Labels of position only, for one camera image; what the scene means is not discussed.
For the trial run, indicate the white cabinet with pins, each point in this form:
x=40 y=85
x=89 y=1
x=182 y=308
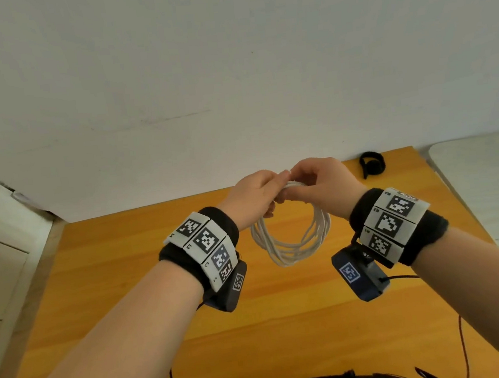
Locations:
x=1 y=263

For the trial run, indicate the person's right hand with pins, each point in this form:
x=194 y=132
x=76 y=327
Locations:
x=330 y=183

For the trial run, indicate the person's left hand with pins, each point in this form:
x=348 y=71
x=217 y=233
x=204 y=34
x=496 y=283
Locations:
x=246 y=198

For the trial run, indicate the person's right thumb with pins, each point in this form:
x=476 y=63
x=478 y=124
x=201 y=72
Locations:
x=296 y=194

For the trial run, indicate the person's left fingers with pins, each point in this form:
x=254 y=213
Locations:
x=275 y=182

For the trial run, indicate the black wristband with marker tiles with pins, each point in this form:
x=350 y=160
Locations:
x=206 y=241
x=393 y=223

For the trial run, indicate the blue and black wrist camera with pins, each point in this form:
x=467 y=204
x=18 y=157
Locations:
x=359 y=275

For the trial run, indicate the person's left forearm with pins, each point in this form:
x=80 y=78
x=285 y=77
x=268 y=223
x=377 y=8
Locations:
x=115 y=344

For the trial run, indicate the person's right forearm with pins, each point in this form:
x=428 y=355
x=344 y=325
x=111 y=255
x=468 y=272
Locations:
x=483 y=287

